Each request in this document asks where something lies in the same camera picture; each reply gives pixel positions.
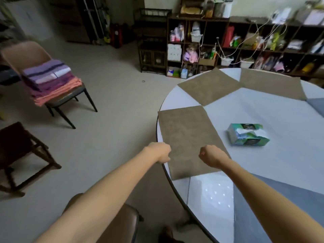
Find person's left hand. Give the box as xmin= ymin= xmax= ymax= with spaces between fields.
xmin=148 ymin=142 xmax=172 ymax=165

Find person's right hand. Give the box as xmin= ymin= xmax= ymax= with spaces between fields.
xmin=198 ymin=145 xmax=230 ymax=170

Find brown placemat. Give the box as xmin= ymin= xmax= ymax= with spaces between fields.
xmin=177 ymin=67 xmax=243 ymax=107
xmin=239 ymin=68 xmax=307 ymax=101
xmin=157 ymin=105 xmax=232 ymax=181

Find blue grey placemat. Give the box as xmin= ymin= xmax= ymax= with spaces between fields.
xmin=306 ymin=98 xmax=324 ymax=118
xmin=233 ymin=173 xmax=324 ymax=243

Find dark wooden drawer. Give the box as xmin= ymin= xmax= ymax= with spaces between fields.
xmin=138 ymin=37 xmax=167 ymax=50

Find person's right forearm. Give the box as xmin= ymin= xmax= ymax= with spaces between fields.
xmin=222 ymin=158 xmax=324 ymax=243

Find person's left forearm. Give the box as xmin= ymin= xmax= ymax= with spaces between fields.
xmin=34 ymin=146 xmax=162 ymax=243

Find round grey marble table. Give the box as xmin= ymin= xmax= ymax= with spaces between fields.
xmin=156 ymin=67 xmax=324 ymax=243

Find blue green tissue pack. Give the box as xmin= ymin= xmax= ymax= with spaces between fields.
xmin=226 ymin=123 xmax=271 ymax=147

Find brown leather chair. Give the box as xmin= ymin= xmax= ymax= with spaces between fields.
xmin=62 ymin=193 xmax=144 ymax=243

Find small brown open box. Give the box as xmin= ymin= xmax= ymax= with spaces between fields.
xmin=198 ymin=57 xmax=217 ymax=66

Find dark wooden railed cabinet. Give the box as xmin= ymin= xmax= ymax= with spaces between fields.
xmin=133 ymin=8 xmax=173 ymax=75

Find white paper roll pack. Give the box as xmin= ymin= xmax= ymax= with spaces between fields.
xmin=167 ymin=44 xmax=182 ymax=61

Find pink cloth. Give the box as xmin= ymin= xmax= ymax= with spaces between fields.
xmin=183 ymin=45 xmax=199 ymax=63

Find salmon folded towel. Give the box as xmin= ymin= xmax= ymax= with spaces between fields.
xmin=34 ymin=78 xmax=83 ymax=107

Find pink bottle pack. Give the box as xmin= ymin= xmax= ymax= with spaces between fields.
xmin=170 ymin=24 xmax=185 ymax=43

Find black and red bag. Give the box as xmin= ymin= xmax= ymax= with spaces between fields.
xmin=121 ymin=22 xmax=135 ymax=43

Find red and black scooter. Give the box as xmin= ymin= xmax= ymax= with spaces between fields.
xmin=110 ymin=22 xmax=125 ymax=49

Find yellow toy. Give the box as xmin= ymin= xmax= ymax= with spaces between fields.
xmin=102 ymin=12 xmax=111 ymax=44

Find magenta folded towel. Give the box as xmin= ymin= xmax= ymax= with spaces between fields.
xmin=28 ymin=73 xmax=76 ymax=98

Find yellow green bag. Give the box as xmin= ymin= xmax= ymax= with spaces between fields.
xmin=266 ymin=31 xmax=287 ymax=51

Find brown wooden cubby shelf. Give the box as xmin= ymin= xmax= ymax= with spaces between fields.
xmin=166 ymin=15 xmax=324 ymax=85

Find purple striped folded towel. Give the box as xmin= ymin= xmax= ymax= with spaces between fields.
xmin=22 ymin=60 xmax=72 ymax=85

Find yellow flat box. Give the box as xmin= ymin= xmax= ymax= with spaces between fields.
xmin=180 ymin=6 xmax=203 ymax=19

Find dark wooden rocking chair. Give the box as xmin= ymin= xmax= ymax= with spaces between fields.
xmin=0 ymin=121 xmax=62 ymax=198

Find clear storage jar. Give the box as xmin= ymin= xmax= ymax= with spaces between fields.
xmin=204 ymin=1 xmax=215 ymax=18
xmin=214 ymin=0 xmax=233 ymax=19

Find black case with silver trim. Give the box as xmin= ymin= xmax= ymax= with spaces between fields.
xmin=76 ymin=0 xmax=108 ymax=45

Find white flat device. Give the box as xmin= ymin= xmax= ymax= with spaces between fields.
xmin=272 ymin=7 xmax=292 ymax=24

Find white storage box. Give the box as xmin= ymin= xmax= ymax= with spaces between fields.
xmin=302 ymin=8 xmax=324 ymax=26

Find tan chair with black legs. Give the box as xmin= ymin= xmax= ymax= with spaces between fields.
xmin=1 ymin=40 xmax=98 ymax=129

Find white cable bundle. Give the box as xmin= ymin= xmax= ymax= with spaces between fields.
xmin=200 ymin=12 xmax=288 ymax=65

